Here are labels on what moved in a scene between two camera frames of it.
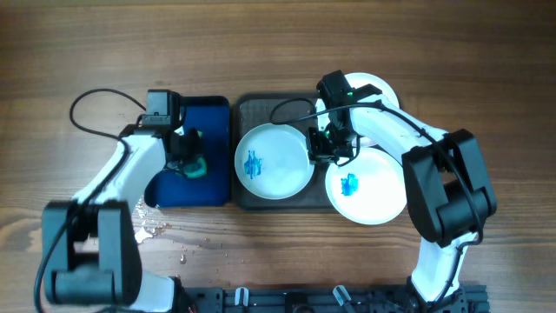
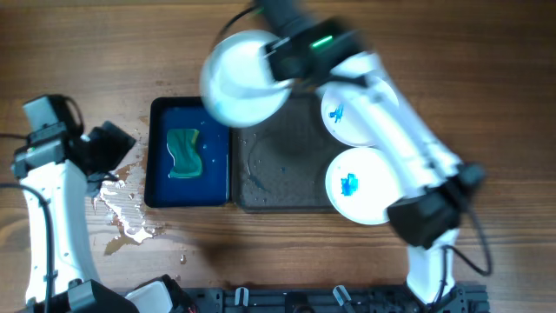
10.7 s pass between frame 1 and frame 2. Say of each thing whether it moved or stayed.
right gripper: moved
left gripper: moved
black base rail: stayed
